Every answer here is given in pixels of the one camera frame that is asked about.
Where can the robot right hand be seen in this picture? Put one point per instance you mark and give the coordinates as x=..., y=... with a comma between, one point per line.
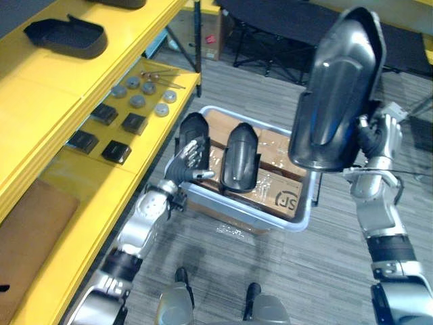
x=375, y=142

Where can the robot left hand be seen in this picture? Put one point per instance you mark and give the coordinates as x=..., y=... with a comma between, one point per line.
x=177, y=169

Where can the black plastic housing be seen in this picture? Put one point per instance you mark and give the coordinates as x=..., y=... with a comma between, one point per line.
x=194, y=130
x=338, y=91
x=67, y=37
x=238, y=159
x=118, y=3

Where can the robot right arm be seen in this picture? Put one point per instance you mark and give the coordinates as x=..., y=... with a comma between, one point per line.
x=379, y=203

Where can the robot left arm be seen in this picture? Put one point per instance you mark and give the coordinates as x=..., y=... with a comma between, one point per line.
x=142, y=220

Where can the yellow metal shelf unit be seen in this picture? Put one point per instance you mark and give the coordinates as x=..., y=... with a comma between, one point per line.
x=50, y=111

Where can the small white box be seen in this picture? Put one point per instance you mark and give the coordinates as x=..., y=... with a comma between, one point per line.
x=395, y=110

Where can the grey round disc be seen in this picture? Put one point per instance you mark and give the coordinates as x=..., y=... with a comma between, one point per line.
x=161, y=109
x=118, y=91
x=149, y=88
x=137, y=101
x=133, y=82
x=169, y=96

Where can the small black square box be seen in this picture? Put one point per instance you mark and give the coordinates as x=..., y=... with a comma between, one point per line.
x=105, y=114
x=83, y=141
x=116, y=151
x=134, y=123

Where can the grey plastic bin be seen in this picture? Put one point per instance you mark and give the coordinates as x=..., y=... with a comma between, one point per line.
x=250, y=211

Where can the cardboard box with JS logo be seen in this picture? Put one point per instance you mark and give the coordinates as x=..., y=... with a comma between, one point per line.
x=270, y=194

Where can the robot left leg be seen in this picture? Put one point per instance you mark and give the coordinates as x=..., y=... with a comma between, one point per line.
x=176, y=301

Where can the robot leg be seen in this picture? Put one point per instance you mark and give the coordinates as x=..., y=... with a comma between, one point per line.
x=264, y=306
x=176, y=301

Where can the cardboard box with red label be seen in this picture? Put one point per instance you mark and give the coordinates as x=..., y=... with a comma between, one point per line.
x=211, y=37

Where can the black folding table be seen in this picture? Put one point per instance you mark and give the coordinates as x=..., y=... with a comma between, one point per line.
x=304, y=23

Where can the robot right leg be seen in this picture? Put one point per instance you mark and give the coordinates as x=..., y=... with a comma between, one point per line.
x=264, y=306

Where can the brown flat board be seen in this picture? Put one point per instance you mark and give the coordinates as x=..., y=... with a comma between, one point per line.
x=30, y=237

